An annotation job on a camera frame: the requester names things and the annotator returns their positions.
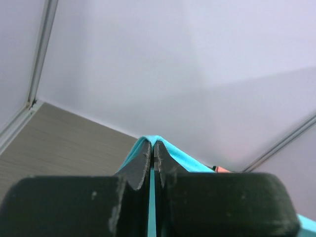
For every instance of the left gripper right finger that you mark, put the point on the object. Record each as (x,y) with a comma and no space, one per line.
(202,204)

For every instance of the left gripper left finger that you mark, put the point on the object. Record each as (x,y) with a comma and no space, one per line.
(81,206)

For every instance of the turquoise t shirt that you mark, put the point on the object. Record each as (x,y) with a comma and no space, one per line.
(192,165)

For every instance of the folded pink t shirt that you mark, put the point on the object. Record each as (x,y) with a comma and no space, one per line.
(219,169)

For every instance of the right aluminium frame post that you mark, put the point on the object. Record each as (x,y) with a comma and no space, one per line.
(286,140)

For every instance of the aluminium frame post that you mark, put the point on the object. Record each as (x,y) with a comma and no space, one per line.
(286,140)
(25,28)

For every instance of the left aluminium frame post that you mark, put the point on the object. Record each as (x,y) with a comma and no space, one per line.
(25,28)

